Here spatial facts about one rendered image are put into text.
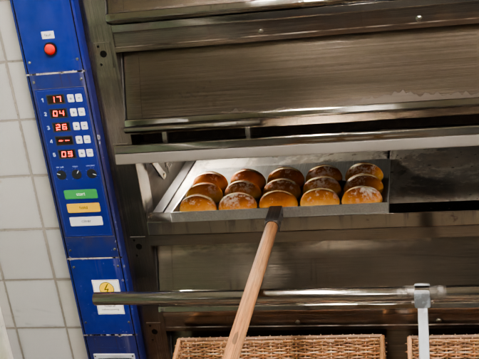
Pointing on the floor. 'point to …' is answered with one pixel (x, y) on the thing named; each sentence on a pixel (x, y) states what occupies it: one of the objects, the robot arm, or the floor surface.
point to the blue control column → (68, 53)
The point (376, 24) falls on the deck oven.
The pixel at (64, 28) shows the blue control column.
